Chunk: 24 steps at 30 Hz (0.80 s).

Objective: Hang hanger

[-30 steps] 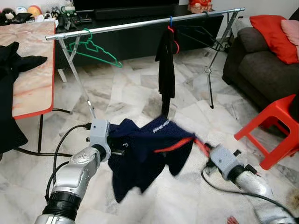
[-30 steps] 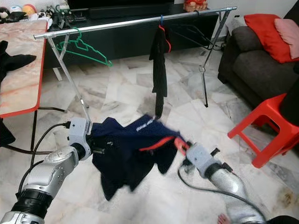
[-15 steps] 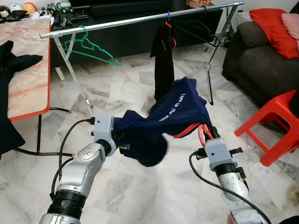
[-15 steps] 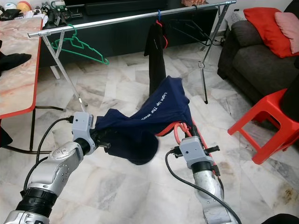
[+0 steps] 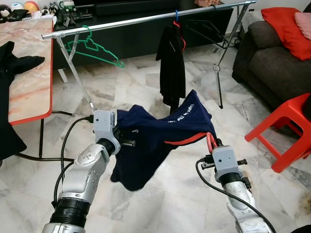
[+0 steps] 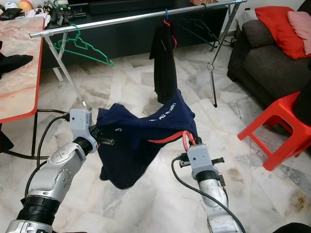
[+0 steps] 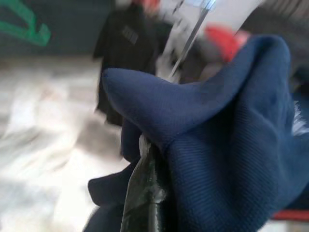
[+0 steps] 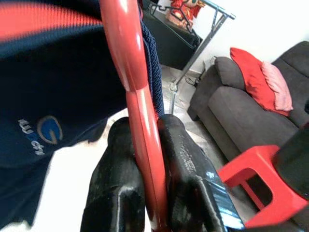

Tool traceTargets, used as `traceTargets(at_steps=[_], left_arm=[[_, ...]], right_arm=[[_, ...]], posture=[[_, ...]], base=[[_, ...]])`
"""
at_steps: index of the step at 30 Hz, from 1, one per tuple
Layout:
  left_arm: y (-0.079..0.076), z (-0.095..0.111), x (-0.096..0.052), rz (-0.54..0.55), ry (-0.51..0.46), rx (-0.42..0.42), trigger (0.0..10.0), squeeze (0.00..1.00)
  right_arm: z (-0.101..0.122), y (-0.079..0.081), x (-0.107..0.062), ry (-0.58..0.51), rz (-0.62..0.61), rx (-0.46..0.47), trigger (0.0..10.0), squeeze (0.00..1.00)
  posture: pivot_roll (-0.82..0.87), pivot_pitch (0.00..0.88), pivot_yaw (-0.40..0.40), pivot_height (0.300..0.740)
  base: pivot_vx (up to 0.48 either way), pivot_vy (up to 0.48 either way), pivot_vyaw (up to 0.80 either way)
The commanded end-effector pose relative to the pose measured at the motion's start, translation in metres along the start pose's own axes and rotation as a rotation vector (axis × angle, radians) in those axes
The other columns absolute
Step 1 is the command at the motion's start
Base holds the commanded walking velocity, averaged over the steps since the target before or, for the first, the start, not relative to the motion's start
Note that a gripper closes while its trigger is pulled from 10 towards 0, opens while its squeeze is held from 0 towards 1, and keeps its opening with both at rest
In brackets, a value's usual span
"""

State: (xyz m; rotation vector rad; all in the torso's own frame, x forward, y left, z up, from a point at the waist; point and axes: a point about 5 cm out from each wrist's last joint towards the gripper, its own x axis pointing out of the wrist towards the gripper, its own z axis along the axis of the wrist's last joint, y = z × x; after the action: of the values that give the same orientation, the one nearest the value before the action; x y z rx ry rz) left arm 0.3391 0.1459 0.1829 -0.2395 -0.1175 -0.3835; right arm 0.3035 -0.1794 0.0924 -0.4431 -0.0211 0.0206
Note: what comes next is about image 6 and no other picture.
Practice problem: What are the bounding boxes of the red plastic clothes hanger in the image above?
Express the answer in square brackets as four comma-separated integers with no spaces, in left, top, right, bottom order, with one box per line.
[163,18,177,50]
[148,130,197,152]

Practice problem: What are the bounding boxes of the navy printed T-shirt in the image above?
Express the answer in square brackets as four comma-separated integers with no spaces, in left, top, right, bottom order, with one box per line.
[96,89,197,190]

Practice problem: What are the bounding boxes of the green plastic clothes hanger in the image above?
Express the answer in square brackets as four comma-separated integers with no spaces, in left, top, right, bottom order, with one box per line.
[53,24,114,67]

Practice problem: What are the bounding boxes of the black printed T-shirt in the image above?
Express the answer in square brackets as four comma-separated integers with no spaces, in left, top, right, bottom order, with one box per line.
[150,22,178,105]

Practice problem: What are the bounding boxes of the black TV cabinet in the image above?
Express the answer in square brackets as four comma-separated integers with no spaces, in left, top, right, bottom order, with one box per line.
[40,5,229,68]

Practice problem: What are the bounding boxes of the dark grey fabric sofa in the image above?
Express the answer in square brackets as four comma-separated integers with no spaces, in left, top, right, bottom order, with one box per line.
[227,19,311,111]

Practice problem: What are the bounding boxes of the black garment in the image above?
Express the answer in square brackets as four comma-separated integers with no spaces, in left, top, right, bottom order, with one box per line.
[0,52,34,153]

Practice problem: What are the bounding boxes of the black phone stand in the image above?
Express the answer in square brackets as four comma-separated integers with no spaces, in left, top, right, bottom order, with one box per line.
[46,7,76,30]

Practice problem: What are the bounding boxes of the red cushion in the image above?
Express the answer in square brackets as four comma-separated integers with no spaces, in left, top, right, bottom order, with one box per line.
[255,6,309,60]

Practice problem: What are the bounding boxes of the orange yellow round toy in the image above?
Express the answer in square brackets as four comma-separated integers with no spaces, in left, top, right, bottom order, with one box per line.
[18,0,34,13]

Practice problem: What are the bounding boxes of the black pouch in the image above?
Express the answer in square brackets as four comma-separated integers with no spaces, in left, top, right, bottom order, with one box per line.
[0,7,22,21]

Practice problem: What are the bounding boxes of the pink cushion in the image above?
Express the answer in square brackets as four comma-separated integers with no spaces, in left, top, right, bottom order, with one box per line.
[288,11,311,55]

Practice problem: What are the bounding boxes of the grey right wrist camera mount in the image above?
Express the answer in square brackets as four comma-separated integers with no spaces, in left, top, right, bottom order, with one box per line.
[188,144,217,181]

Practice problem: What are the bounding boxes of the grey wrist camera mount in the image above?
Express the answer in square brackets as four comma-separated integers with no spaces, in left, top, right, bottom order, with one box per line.
[188,144,217,181]
[69,108,99,153]

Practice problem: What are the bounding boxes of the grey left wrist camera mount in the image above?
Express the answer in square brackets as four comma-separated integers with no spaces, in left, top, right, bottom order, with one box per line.
[69,108,99,153]

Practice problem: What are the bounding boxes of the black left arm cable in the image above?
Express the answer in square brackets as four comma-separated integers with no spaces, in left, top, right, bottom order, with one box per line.
[24,114,71,200]

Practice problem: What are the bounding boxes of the black table leg frame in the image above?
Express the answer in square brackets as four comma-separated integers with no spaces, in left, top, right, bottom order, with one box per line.
[7,109,66,161]

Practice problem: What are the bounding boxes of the black wire clothes hanger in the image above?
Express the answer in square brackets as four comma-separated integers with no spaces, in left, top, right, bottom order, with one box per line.
[179,17,219,48]

